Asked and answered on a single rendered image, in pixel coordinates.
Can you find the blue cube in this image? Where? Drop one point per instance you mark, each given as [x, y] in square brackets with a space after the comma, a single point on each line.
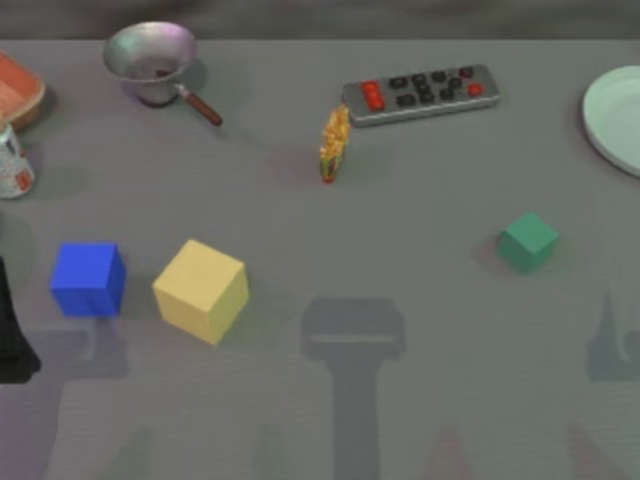
[87, 280]

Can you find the yellow cube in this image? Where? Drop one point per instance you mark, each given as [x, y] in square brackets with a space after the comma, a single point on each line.
[200, 292]

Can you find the green cube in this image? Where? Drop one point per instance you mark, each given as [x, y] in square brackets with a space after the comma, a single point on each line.
[527, 242]

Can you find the white printed can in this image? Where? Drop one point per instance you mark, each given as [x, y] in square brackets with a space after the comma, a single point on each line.
[12, 165]

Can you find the orange bread basket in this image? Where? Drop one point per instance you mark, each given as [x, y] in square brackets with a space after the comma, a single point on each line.
[17, 90]

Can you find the yellow red figurine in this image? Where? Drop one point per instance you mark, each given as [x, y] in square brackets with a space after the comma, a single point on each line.
[335, 145]

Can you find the grey remote control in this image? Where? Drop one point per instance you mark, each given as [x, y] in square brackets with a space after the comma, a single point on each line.
[422, 95]

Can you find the white plate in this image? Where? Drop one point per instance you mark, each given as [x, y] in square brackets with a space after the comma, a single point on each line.
[617, 120]

